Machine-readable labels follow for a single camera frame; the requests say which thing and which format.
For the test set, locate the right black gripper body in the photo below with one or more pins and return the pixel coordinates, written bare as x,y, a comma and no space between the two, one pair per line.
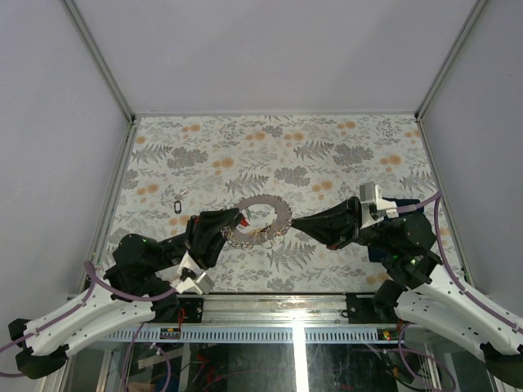
362,236

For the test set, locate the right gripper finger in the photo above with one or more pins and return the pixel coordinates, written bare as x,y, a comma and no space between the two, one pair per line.
335,217
330,235

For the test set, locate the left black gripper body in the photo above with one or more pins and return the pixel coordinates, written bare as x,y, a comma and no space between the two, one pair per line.
196,238

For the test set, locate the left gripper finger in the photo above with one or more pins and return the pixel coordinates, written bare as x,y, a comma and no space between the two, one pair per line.
211,241
213,222

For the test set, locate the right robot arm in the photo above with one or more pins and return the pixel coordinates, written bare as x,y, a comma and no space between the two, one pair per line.
422,288

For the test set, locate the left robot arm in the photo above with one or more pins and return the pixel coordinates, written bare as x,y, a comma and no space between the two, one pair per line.
141,286

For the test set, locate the key with black tag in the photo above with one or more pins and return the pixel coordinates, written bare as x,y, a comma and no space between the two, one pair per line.
177,202

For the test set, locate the floral table mat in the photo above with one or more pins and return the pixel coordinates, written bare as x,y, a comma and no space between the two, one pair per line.
311,162

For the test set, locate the dark blue cloth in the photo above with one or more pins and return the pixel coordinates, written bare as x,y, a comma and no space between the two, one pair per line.
404,202

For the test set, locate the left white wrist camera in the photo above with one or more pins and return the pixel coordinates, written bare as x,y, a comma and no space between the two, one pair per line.
192,278

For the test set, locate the aluminium front rail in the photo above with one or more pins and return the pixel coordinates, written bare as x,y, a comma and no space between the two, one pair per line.
231,310

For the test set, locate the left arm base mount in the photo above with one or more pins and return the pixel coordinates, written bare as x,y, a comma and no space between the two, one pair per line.
189,310

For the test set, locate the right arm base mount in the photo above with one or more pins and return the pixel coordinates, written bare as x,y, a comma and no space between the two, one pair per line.
363,308

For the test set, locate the slotted cable duct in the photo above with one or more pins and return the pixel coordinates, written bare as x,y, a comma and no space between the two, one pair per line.
200,334

